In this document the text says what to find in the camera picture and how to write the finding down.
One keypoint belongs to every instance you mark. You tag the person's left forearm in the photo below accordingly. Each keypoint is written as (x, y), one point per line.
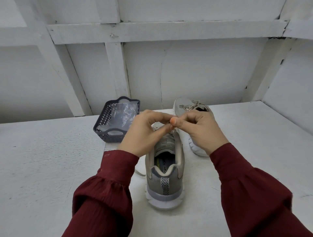
(102, 200)

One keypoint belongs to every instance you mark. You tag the clear plastic bag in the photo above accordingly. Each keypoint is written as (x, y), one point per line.
(120, 116)

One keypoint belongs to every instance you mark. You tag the grey mesh shoe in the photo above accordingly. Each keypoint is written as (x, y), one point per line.
(188, 105)
(165, 183)

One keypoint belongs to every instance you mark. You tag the person's right hand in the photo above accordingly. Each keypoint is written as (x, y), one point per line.
(205, 132)

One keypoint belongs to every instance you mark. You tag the person's right forearm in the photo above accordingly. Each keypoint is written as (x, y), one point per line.
(259, 195)

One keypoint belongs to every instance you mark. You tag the dark plastic lattice basket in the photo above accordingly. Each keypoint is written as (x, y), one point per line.
(102, 131)

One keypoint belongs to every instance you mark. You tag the grey shoelace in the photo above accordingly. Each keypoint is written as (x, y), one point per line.
(188, 105)
(140, 168)

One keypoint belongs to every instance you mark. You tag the person's left hand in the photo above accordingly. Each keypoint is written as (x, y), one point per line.
(142, 134)

